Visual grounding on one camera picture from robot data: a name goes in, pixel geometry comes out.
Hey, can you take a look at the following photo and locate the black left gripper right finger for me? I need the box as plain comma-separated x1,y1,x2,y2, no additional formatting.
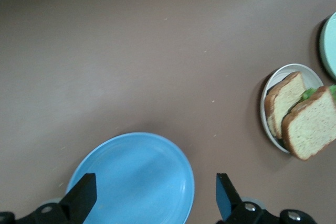
215,173,319,224

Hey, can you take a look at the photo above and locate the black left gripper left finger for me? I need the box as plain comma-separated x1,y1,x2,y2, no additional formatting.
0,173,97,224

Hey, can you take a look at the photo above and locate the brown bread slice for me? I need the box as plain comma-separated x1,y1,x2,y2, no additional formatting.
264,71,308,140
281,85,336,162

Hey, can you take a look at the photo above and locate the green lettuce leaf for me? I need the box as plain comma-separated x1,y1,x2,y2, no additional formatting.
287,84,336,116

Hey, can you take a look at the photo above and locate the blue plate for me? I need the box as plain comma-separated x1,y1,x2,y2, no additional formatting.
65,132,196,224

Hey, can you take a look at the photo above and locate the beige plate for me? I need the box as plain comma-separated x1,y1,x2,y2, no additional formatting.
259,63,325,155

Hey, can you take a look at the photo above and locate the mint green plate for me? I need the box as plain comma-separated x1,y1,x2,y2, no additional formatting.
319,11,336,82

